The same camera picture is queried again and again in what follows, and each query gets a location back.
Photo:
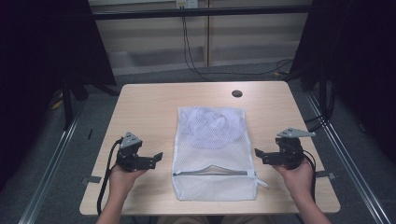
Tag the black metal stand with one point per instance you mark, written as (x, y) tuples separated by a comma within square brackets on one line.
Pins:
[(67, 105)]

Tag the black table grommet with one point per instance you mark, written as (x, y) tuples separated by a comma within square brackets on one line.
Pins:
[(237, 93)]

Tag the person's left hand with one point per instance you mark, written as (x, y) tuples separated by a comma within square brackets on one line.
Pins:
[(123, 182)]

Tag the grey tape piece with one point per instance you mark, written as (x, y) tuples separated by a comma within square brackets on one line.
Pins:
[(91, 179), (325, 174)]

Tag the metal floor rail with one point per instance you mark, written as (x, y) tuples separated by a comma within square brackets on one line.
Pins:
[(49, 171), (351, 168)]

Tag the white mesh laundry bag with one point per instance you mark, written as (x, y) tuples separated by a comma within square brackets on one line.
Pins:
[(214, 161)]

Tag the white garment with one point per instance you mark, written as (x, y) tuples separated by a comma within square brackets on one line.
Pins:
[(208, 127)]

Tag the black horizontal bar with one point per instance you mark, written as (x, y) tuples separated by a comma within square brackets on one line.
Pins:
[(199, 12)]

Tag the person's right hand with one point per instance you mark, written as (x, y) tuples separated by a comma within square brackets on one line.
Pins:
[(297, 183)]

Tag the white wall outlet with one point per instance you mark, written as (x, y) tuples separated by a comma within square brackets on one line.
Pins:
[(186, 3)]

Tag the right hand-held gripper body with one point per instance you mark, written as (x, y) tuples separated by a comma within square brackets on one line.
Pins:
[(291, 152)]

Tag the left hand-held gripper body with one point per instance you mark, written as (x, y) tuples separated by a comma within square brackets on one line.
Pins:
[(129, 149)]

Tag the black curtain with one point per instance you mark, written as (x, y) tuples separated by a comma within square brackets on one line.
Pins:
[(358, 62), (46, 62)]

